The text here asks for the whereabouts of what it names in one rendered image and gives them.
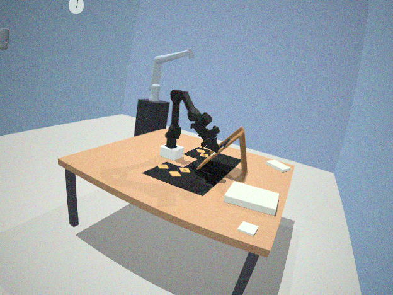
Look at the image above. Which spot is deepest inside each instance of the tan wooden inclined board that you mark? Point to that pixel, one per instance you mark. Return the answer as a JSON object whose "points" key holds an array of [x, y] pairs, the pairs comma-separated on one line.
{"points": [[239, 133]]}

